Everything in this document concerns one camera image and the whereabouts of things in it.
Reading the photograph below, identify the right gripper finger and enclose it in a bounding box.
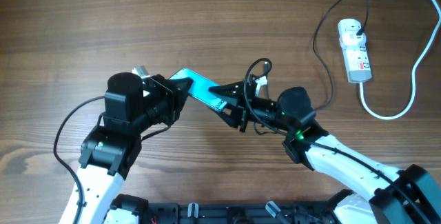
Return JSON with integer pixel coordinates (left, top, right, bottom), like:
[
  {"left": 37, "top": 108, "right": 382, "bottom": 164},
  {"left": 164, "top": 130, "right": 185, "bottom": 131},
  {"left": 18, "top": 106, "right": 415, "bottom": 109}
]
[
  {"left": 208, "top": 82, "right": 245, "bottom": 106},
  {"left": 218, "top": 105, "right": 245, "bottom": 130}
]

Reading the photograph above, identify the Galaxy S25 smartphone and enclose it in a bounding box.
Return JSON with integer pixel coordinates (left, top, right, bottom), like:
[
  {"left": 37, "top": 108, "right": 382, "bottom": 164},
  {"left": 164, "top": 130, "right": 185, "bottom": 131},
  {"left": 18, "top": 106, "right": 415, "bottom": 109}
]
[{"left": 170, "top": 68, "right": 227, "bottom": 112}]

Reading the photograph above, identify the black charger cable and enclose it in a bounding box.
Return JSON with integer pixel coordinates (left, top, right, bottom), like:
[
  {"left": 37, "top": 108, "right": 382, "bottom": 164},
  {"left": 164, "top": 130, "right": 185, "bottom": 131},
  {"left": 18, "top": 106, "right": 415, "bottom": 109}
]
[{"left": 262, "top": 0, "right": 371, "bottom": 112}]

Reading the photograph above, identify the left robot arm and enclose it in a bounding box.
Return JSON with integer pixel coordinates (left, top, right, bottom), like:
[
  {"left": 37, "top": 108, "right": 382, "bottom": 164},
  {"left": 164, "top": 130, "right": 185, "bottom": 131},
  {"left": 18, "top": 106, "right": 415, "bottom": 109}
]
[{"left": 60, "top": 72, "right": 194, "bottom": 223}]

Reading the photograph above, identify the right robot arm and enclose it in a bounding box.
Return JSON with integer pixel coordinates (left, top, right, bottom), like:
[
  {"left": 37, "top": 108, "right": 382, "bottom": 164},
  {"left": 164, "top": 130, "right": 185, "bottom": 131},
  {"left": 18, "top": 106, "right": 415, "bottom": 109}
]
[{"left": 209, "top": 81, "right": 440, "bottom": 223}]

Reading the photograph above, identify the white power strip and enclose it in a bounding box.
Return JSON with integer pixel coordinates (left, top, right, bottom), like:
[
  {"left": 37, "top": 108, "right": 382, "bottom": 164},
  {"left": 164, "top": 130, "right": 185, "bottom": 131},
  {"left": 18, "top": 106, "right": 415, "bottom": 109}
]
[{"left": 338, "top": 19, "right": 372, "bottom": 84}]

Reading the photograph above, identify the left camera cable black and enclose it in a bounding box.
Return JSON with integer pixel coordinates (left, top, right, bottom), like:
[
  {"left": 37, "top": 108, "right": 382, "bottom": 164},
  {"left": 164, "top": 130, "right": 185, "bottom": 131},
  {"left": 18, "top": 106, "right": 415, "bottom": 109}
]
[{"left": 53, "top": 95, "right": 106, "bottom": 224}]

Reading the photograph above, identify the camera cable black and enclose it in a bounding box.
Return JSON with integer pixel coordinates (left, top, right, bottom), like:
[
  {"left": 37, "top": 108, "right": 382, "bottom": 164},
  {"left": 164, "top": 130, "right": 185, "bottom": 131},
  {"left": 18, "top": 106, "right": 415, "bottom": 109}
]
[
  {"left": 53, "top": 95, "right": 106, "bottom": 224},
  {"left": 244, "top": 69, "right": 440, "bottom": 223}
]

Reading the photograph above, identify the white power strip cord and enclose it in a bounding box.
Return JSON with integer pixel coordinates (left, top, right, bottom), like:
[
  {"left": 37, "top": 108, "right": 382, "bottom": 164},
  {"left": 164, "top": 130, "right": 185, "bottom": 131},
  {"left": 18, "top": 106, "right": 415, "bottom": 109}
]
[{"left": 359, "top": 0, "right": 441, "bottom": 121}]

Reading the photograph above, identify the right camera cable black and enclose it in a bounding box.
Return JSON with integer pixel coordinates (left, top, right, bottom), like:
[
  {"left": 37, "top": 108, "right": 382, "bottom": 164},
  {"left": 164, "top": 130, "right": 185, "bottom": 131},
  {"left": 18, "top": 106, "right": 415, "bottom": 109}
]
[{"left": 244, "top": 69, "right": 440, "bottom": 223}]

